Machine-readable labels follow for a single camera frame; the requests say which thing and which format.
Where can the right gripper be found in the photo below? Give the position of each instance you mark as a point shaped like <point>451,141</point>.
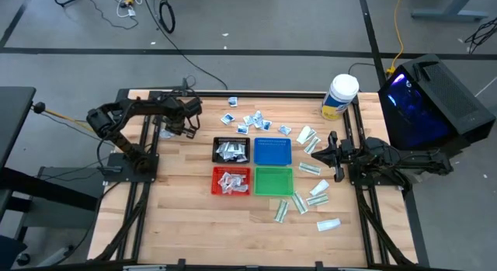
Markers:
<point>338,154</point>

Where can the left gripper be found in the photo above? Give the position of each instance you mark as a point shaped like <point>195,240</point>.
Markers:
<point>174,112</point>

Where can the small white red-print packet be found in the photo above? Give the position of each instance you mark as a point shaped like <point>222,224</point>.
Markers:
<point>240,187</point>
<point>224,178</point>
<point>227,188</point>

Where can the white antiseptic towelette packet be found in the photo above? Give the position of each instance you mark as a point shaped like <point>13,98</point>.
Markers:
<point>244,159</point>

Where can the white packets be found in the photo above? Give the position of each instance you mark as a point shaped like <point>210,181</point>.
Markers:
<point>236,178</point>
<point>299,202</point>

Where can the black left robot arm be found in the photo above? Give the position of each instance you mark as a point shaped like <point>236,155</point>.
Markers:
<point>140,106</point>

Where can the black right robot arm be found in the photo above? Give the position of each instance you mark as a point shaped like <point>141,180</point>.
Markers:
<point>407,158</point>

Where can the green printed bandage wrapper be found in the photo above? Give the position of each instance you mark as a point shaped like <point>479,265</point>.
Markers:
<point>317,200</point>
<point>310,168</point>
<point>311,135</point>
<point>282,210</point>
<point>312,145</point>

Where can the white bandage wrapper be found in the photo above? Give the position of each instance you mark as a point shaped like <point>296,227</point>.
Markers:
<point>303,135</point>
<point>319,187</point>
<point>328,224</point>

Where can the black table clamp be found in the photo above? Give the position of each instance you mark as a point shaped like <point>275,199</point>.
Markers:
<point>181,264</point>
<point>185,86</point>
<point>319,265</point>

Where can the black plastic basket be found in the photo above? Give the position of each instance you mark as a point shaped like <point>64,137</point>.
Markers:
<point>231,139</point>

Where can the red plastic basket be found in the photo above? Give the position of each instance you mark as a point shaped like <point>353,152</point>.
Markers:
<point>215,170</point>

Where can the blue plastic basket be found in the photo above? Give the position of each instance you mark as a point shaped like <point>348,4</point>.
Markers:
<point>272,151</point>

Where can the green plastic basket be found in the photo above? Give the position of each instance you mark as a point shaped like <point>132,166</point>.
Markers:
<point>273,181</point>

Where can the disinfecting wipes canister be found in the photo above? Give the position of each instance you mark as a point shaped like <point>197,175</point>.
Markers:
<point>343,88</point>

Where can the grey stand base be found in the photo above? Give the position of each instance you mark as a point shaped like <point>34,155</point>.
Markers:
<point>70,174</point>

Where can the black computer tower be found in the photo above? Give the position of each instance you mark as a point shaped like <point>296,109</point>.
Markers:
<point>446,96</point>

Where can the yellow rod with black knob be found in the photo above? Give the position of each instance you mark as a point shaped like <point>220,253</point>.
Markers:
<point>38,107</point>

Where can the black desk beam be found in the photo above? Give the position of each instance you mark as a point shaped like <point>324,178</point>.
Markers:
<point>46,189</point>

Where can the white table leg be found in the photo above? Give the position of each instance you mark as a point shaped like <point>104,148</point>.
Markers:
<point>56,257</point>

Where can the grey desk leg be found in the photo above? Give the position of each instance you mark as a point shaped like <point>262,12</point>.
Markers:
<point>450,14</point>

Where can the dark blue chair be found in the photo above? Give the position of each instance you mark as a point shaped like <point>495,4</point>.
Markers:
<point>9,251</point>

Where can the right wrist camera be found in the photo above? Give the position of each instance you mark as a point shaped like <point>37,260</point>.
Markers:
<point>348,153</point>

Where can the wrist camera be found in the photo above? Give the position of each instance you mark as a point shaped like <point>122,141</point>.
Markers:
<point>348,153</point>
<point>194,106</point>

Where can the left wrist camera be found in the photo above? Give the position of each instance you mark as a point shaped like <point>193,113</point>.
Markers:
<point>194,106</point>

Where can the silver aluminium bracket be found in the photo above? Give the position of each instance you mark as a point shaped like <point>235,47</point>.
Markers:
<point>145,268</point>

